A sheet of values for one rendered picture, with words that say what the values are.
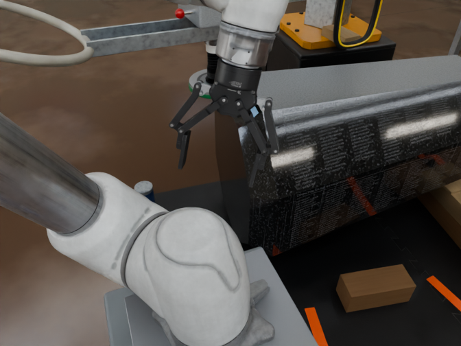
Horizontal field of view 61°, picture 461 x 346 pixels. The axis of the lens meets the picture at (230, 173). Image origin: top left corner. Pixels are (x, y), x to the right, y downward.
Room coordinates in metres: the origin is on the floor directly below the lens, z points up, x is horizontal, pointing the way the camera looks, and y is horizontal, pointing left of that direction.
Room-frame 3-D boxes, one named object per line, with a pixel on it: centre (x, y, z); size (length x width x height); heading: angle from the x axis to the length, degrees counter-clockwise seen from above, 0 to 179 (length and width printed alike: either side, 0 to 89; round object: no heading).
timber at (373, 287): (1.02, -0.64, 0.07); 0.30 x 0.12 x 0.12; 101
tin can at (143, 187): (1.62, 0.48, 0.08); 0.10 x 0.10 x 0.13
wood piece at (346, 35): (2.10, -0.59, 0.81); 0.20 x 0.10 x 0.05; 25
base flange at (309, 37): (2.36, -0.57, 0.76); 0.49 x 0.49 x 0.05; 17
